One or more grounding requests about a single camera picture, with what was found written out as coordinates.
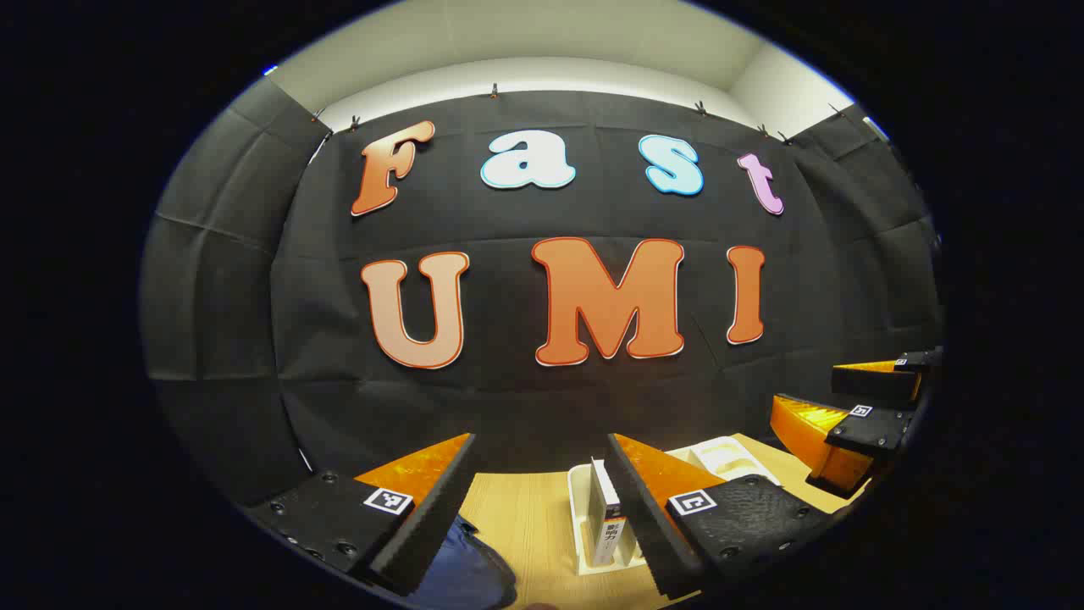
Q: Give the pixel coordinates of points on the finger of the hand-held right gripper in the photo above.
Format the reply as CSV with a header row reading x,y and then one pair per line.
x,y
872,428
872,383

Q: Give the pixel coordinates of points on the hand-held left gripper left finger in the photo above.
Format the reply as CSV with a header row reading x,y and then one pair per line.
x,y
428,525

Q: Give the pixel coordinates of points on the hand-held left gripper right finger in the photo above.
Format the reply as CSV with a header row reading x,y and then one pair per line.
x,y
648,525

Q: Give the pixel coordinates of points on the white spine book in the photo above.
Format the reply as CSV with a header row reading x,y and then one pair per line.
x,y
605,534

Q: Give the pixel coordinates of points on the blue schoolbag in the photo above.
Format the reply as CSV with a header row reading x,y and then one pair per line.
x,y
466,568

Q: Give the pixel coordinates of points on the white bookshelf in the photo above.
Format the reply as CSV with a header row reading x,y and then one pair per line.
x,y
580,508

